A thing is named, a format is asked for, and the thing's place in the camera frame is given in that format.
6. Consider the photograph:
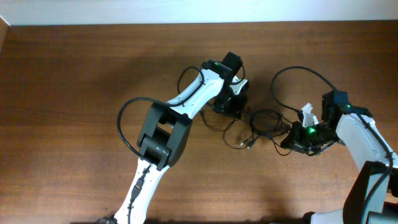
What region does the black usb cable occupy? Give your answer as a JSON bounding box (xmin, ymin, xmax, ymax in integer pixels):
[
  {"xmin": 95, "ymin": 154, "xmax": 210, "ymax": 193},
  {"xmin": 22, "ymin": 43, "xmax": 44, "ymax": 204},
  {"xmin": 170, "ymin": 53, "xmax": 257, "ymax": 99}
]
[
  {"xmin": 198, "ymin": 104, "xmax": 249, "ymax": 133},
  {"xmin": 222, "ymin": 107, "xmax": 295, "ymax": 157}
]

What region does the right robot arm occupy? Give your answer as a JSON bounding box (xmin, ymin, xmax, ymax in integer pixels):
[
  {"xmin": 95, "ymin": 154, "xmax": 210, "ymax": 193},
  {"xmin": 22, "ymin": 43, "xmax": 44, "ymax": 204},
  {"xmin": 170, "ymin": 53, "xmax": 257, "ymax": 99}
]
[{"xmin": 280, "ymin": 90, "xmax": 397, "ymax": 223}]

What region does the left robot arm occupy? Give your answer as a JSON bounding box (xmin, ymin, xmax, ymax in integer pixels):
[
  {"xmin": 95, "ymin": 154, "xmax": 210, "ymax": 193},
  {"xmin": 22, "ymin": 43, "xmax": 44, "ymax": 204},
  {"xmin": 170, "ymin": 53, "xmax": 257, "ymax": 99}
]
[{"xmin": 105, "ymin": 52, "xmax": 248, "ymax": 223}]

